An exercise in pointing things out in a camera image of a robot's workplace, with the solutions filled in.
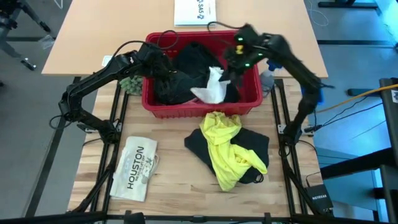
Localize black knit sweater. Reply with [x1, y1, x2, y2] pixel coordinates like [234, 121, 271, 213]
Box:
[184, 127, 271, 185]

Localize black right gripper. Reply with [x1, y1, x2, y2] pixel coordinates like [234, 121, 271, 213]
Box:
[223, 23, 271, 88]

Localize blue-capped spray bottle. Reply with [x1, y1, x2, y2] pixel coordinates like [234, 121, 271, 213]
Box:
[260, 59, 283, 98]

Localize black aluminium table frame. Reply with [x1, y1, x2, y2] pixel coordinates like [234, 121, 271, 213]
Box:
[0, 76, 398, 224]

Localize white Houston tote bag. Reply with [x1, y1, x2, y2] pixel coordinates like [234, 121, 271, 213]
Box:
[109, 136, 159, 202]

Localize dark denim jeans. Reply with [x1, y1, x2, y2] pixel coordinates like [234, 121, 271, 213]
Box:
[154, 70, 209, 105]

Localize yellow shirt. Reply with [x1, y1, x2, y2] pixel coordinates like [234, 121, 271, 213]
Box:
[199, 111, 268, 192]

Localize black table foot bar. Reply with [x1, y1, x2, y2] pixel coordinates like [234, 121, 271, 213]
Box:
[317, 39, 397, 46]
[6, 36, 57, 43]

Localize blue plastic bin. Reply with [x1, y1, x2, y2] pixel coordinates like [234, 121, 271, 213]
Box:
[300, 79, 325, 106]

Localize black tripod stand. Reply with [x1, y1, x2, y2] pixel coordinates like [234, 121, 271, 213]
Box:
[0, 0, 52, 72]

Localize white garment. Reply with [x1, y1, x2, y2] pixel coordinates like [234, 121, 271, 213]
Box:
[190, 66, 233, 105]

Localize long black floor bar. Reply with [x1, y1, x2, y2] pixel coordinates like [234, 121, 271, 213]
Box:
[24, 76, 82, 218]

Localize green succulent plant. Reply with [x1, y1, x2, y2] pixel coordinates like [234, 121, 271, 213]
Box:
[119, 75, 144, 96]

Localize yellow cable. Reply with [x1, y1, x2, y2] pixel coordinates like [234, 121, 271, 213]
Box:
[317, 83, 398, 113]

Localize black floor cable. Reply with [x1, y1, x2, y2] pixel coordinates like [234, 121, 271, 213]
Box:
[322, 102, 384, 128]

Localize white paper sign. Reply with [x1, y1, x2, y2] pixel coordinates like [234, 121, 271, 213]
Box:
[173, 0, 218, 27]

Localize white floor cable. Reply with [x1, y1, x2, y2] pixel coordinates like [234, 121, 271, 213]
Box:
[306, 0, 330, 27]

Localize black Netgear network switch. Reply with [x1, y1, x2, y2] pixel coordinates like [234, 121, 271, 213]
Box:
[306, 184, 335, 216]

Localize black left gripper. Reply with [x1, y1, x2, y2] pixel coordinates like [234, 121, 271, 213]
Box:
[136, 43, 175, 80]

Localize red plastic laundry basket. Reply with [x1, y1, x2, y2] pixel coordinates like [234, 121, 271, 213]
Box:
[141, 30, 264, 119]

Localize black stand base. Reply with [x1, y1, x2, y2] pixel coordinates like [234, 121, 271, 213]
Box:
[317, 0, 379, 9]

